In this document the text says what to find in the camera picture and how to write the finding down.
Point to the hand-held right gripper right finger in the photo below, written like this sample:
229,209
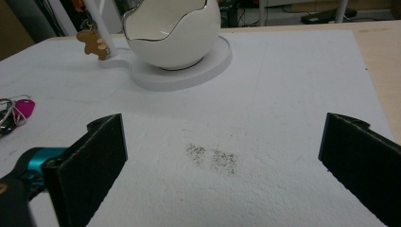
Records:
365,170

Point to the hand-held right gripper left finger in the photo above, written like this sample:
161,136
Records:
85,176

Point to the bunch of colourful tagged keys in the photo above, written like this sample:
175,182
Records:
22,108

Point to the white key stand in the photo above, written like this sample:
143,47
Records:
176,78

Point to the white foam mat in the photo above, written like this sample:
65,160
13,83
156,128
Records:
220,119

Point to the flat black box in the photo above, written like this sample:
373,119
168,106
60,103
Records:
327,15

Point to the white eggshell-shaped bowl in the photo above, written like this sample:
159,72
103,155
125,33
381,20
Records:
176,44

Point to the white desk leg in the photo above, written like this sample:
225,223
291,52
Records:
341,9
263,12

